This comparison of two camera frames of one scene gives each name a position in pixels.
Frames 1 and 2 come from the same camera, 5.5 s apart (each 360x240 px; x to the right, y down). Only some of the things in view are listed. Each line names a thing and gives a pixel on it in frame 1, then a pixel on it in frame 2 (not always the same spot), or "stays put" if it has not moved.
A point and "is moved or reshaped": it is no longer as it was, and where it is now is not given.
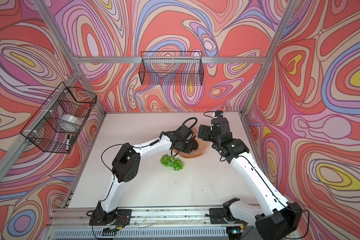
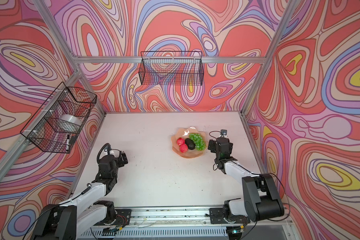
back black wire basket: [171, 68] stays put
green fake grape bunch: [168, 160] is moved or reshaped
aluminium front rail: [72, 223] stays put
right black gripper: [207, 129] to [212, 146]
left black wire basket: [55, 123] stays put
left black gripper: [190, 148] to [120, 163]
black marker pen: [68, 143] stays put
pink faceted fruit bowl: [202, 146] stays put
